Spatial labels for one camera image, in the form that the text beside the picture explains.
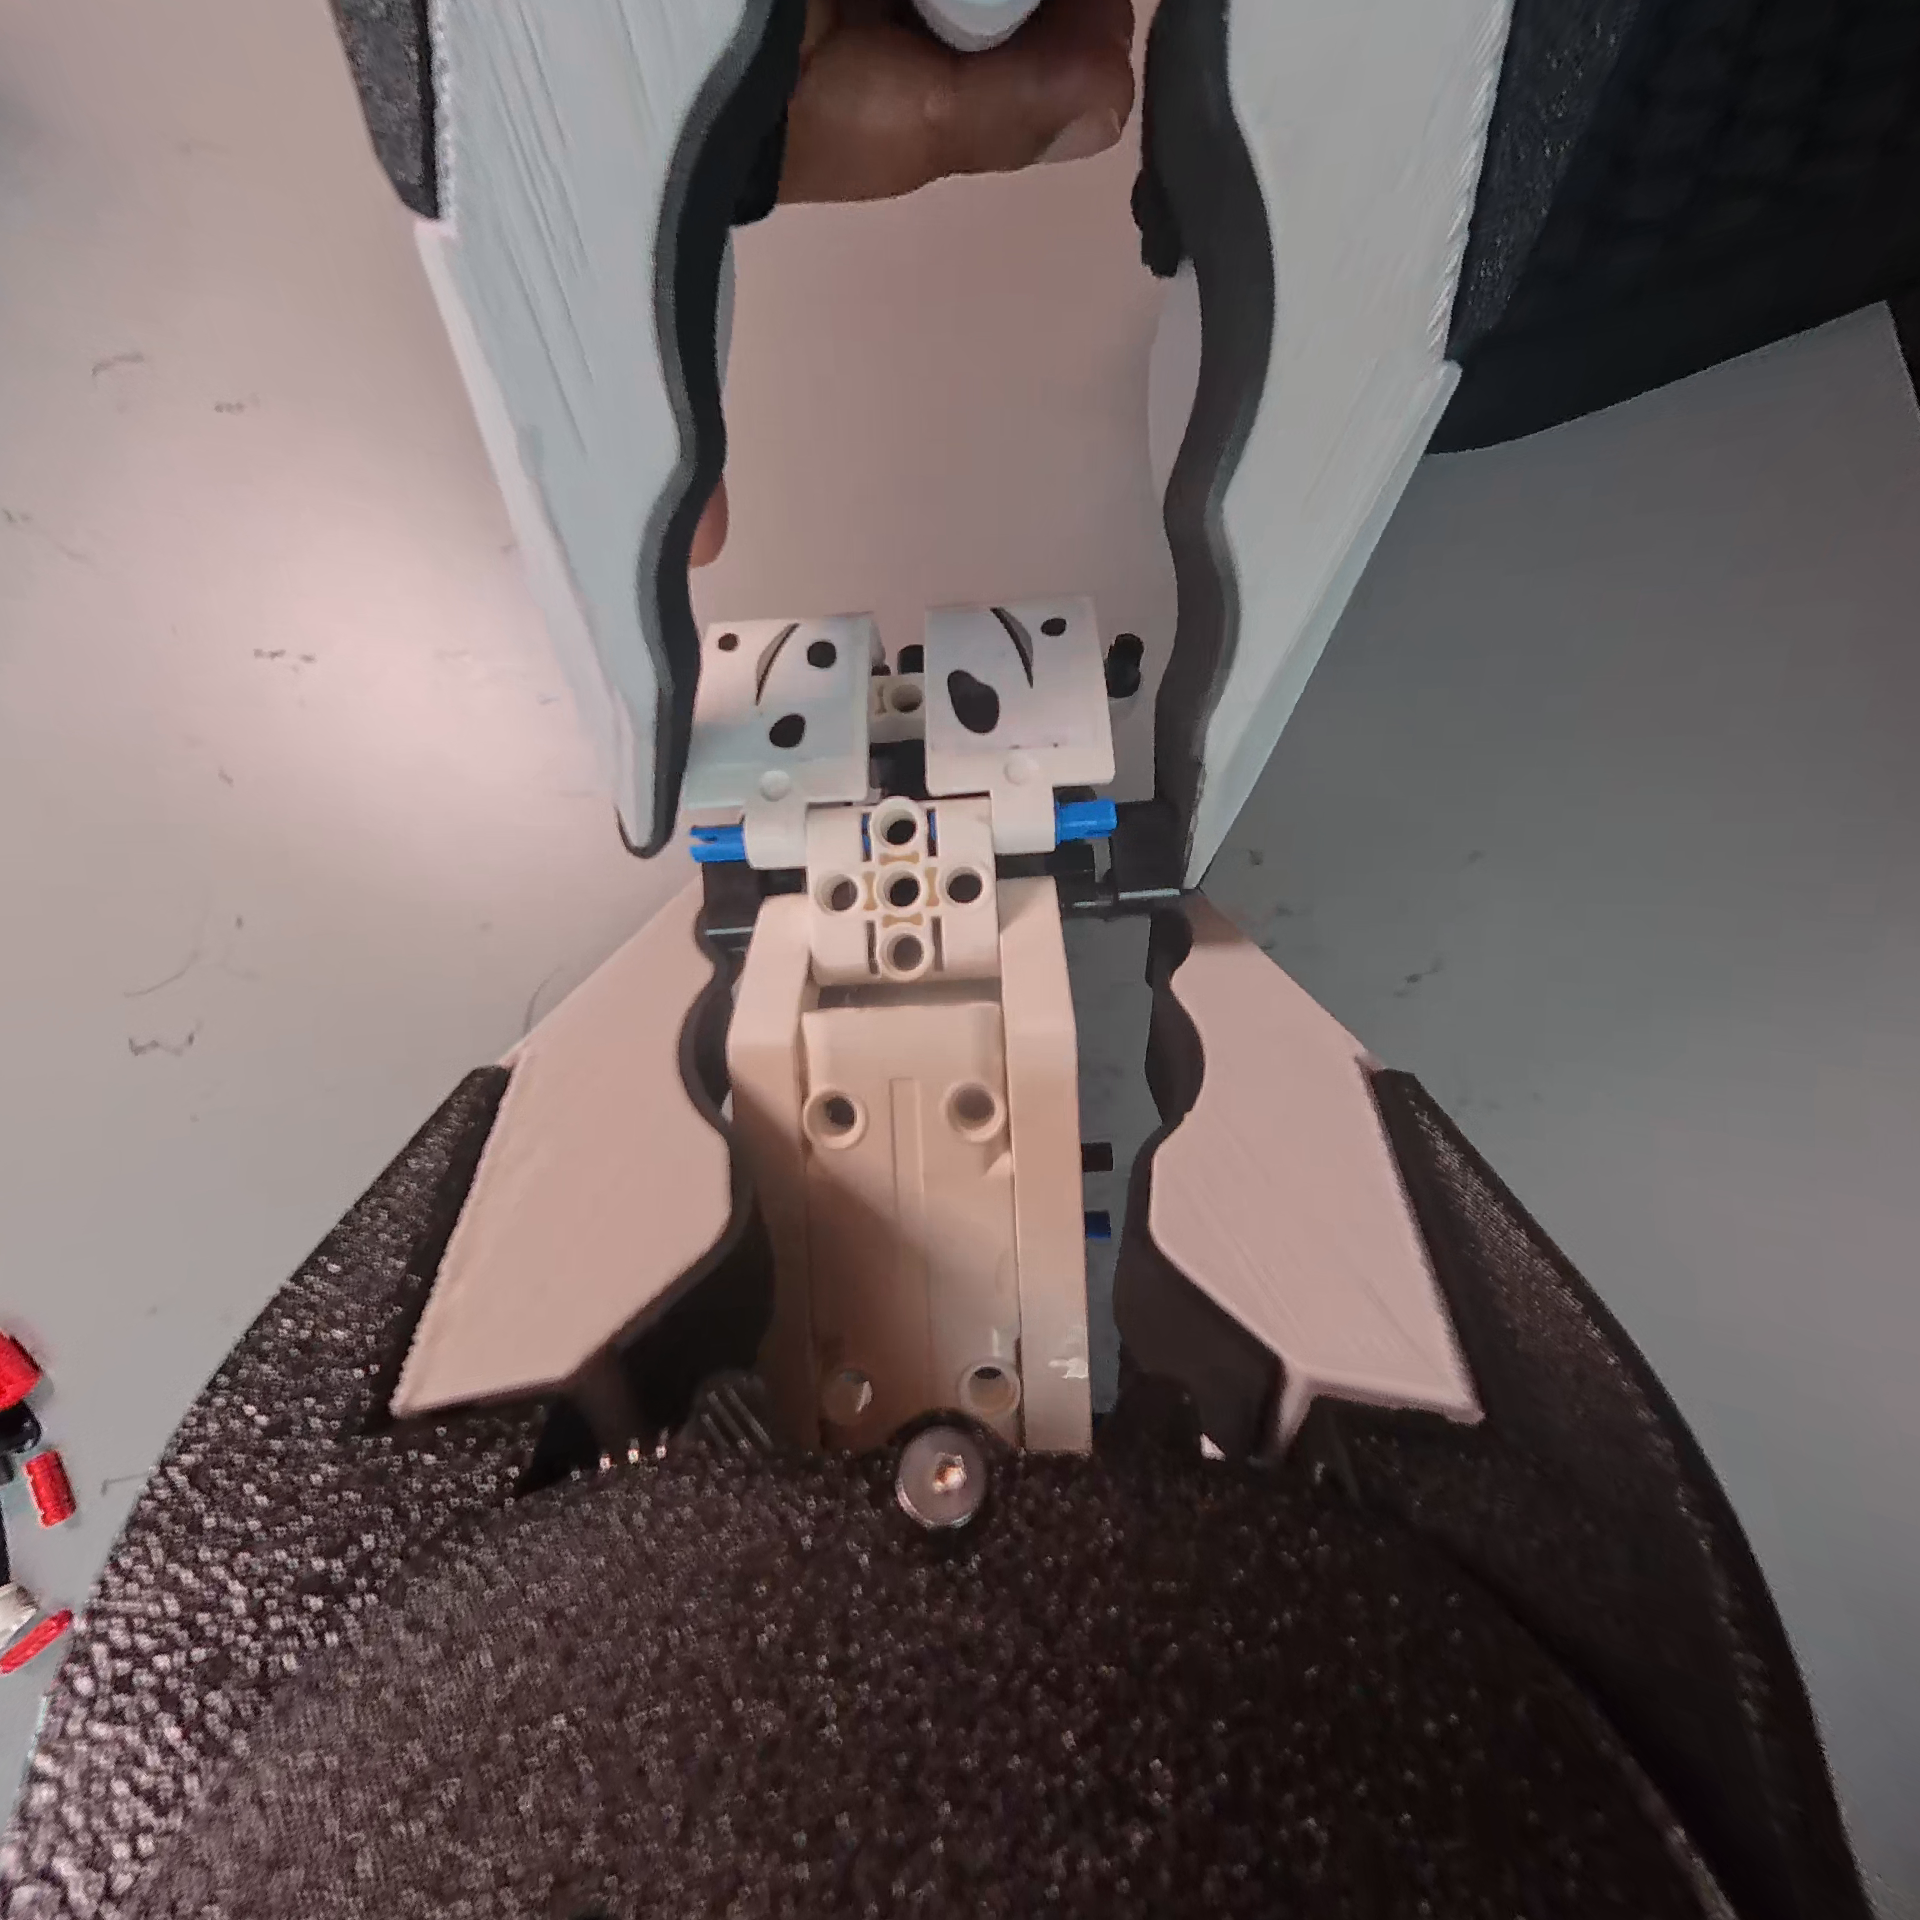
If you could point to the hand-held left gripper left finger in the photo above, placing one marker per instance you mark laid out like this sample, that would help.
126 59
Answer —
584 1201

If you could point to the person's right hand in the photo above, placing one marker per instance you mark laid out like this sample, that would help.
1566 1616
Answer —
930 120

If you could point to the white toy truck model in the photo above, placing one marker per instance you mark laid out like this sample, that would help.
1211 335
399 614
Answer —
914 1201

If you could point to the white curved panel brick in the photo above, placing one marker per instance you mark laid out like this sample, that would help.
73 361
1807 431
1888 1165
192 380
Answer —
1050 735

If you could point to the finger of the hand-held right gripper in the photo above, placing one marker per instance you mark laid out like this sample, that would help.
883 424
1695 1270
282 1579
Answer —
1350 300
555 300

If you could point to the black angled beam brick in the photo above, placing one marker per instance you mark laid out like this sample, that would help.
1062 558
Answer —
1149 855

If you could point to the grey desk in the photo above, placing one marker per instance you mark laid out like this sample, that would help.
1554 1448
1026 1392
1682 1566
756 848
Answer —
224 675

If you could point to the pile of red white bricks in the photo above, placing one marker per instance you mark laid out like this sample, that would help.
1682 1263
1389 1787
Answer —
52 1484

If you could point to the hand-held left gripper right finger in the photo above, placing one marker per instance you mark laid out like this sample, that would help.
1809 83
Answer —
1304 1214

